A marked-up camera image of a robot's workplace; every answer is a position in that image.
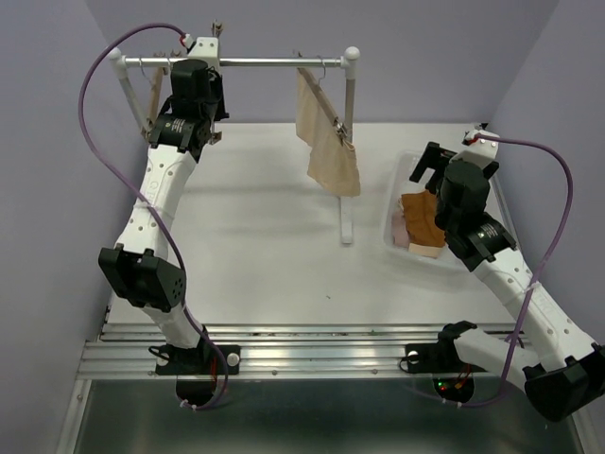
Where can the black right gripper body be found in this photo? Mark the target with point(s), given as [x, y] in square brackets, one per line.
[438, 158]

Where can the orange underwear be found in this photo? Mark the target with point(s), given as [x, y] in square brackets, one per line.
[419, 212]

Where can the pink underwear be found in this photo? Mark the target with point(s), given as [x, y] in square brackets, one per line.
[399, 232]

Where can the cream underwear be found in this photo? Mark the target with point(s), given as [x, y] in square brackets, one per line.
[332, 162]

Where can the beige hanger with cream underwear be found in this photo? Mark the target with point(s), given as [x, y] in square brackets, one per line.
[343, 124]

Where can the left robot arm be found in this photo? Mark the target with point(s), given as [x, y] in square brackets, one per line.
[137, 267]

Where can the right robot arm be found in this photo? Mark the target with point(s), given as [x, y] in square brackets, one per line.
[557, 365]

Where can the empty beige clip hanger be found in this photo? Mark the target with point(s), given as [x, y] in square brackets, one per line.
[155, 82]

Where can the white metal clothes rack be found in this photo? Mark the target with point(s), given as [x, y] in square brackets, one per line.
[121, 64]

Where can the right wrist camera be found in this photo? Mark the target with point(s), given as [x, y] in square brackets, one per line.
[479, 147]

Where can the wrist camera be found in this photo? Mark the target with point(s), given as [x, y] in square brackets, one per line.
[203, 48]
[479, 147]

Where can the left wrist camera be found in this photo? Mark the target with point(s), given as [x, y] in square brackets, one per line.
[203, 48]

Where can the aluminium mounting rail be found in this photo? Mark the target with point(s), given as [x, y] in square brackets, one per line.
[266, 270]

